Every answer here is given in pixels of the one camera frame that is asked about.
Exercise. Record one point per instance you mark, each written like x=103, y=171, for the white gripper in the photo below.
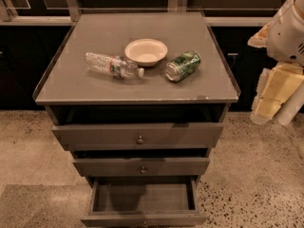
x=286, y=38

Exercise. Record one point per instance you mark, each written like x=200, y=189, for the clear plastic water bottle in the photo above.
x=113, y=65

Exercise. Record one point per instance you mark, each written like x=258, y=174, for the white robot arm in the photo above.
x=280, y=90

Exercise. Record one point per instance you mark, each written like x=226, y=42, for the grey top drawer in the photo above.
x=136, y=136

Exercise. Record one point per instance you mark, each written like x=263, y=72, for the grey drawer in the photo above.
x=141, y=167
x=136, y=136
x=144, y=202

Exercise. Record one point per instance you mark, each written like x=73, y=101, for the grey drawer cabinet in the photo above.
x=72, y=95

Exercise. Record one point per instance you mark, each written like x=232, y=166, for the grey middle drawer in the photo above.
x=141, y=167

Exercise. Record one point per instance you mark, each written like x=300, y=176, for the grey bottom drawer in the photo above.
x=144, y=202

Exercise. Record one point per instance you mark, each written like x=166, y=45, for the green soda can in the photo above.
x=182, y=66

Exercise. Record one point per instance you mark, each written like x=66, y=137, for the white paper bowl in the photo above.
x=146, y=52

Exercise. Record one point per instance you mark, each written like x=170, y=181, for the white cylindrical post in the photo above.
x=291, y=107

